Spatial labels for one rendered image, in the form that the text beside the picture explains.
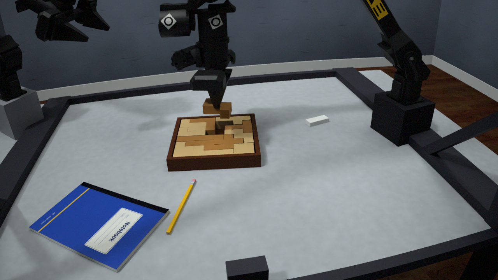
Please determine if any white rectangular block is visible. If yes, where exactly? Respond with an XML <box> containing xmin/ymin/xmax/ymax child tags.
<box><xmin>305</xmin><ymin>115</ymin><xmax>329</xmax><ymax>127</ymax></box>

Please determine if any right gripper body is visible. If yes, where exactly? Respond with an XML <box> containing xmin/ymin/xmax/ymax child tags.
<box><xmin>190</xmin><ymin>35</ymin><xmax>236</xmax><ymax>91</ymax></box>

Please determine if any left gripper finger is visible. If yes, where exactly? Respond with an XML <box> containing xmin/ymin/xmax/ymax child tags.
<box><xmin>82</xmin><ymin>2</ymin><xmax>110</xmax><ymax>31</ymax></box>
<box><xmin>49</xmin><ymin>13</ymin><xmax>89</xmax><ymax>42</ymax></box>

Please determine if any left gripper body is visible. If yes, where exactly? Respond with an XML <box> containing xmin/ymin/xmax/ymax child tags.
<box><xmin>35</xmin><ymin>0</ymin><xmax>97</xmax><ymax>42</ymax></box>

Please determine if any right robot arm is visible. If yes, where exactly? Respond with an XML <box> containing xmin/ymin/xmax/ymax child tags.
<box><xmin>158</xmin><ymin>0</ymin><xmax>431</xmax><ymax>106</ymax></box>

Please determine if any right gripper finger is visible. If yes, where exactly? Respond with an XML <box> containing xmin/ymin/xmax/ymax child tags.
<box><xmin>225</xmin><ymin>68</ymin><xmax>232</xmax><ymax>78</ymax></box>
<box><xmin>208</xmin><ymin>78</ymin><xmax>229</xmax><ymax>109</ymax></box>

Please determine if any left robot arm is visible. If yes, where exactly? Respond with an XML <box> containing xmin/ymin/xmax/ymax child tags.
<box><xmin>0</xmin><ymin>0</ymin><xmax>67</xmax><ymax>102</ymax></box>

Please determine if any blue notebook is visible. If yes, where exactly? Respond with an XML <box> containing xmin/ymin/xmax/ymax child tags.
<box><xmin>29</xmin><ymin>182</ymin><xmax>170</xmax><ymax>273</ymax></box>

